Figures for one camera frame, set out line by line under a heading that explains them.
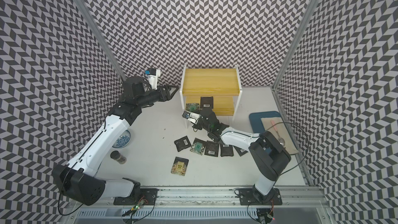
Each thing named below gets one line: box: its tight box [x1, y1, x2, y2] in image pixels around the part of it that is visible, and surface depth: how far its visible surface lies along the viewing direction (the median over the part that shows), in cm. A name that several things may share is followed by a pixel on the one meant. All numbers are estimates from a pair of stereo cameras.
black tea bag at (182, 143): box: [174, 135, 192, 152], surface depth 91 cm
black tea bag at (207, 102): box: [200, 96, 214, 109], surface depth 93 cm
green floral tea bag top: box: [189, 137, 207, 156], surface depth 91 cm
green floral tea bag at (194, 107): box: [186, 102, 201, 114], surface depth 89 cm
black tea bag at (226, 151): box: [220, 143, 234, 158], surface depth 89 cm
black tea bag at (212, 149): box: [204, 140, 220, 158], surface depth 91 cm
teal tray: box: [248, 110, 281, 134], surface depth 101 cm
